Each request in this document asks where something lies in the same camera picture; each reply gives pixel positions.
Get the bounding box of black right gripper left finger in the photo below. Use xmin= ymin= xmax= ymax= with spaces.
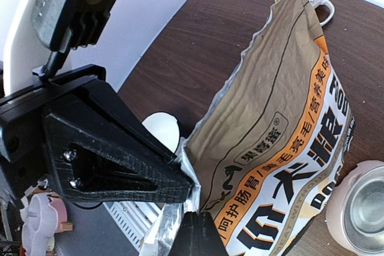
xmin=42 ymin=80 xmax=193 ymax=203

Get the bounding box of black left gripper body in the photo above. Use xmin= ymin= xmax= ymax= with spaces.
xmin=1 ymin=64 xmax=106 ymax=178

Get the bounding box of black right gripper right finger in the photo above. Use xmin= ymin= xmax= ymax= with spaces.
xmin=169 ymin=212 xmax=228 ymax=256

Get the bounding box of dog food bag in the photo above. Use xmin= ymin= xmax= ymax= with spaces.
xmin=140 ymin=0 xmax=354 ymax=255

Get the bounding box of pink double pet feeder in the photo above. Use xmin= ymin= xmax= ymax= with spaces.
xmin=326 ymin=160 xmax=383 ymax=255

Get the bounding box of pink white background object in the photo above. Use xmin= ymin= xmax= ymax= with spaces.
xmin=20 ymin=179 xmax=73 ymax=255

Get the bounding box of white ceramic bowl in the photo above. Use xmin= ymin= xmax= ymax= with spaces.
xmin=142 ymin=112 xmax=187 ymax=155

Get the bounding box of large steel feeder bowl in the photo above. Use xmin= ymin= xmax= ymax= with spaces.
xmin=343 ymin=165 xmax=383 ymax=255

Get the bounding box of aluminium front rail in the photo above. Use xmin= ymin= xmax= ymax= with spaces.
xmin=103 ymin=201 xmax=161 ymax=252

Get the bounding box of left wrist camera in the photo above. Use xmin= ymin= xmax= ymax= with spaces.
xmin=31 ymin=0 xmax=116 ymax=79

